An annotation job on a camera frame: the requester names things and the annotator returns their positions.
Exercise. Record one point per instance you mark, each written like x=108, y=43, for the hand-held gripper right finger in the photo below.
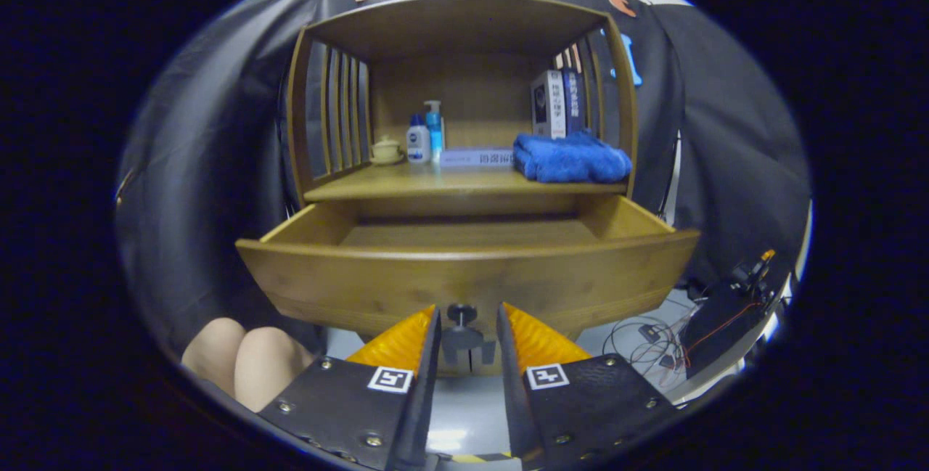
x=509, y=384

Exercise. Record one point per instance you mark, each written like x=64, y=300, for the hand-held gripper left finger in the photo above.
x=428, y=384

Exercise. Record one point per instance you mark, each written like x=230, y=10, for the black drawer knob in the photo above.
x=462, y=315

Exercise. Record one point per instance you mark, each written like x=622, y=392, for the wooden drawer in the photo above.
x=363, y=289

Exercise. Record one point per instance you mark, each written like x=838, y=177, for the wooden countertop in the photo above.
x=406, y=181

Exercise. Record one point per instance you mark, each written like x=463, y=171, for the wooden cabinet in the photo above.
x=472, y=93

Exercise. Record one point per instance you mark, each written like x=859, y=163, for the flat-lying white book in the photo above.
x=475, y=157

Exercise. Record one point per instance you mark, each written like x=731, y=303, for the blue folded towel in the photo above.
x=573, y=159

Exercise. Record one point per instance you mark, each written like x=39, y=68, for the beige lidded teacup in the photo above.
x=385, y=149

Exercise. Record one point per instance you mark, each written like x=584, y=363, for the white bottle with blue cap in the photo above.
x=418, y=144

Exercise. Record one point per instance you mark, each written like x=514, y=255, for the blue pump bottle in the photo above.
x=434, y=130

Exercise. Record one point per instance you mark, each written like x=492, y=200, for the white upright book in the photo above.
x=549, y=104

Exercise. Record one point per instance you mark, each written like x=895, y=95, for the dark blue upright book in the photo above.
x=573, y=101

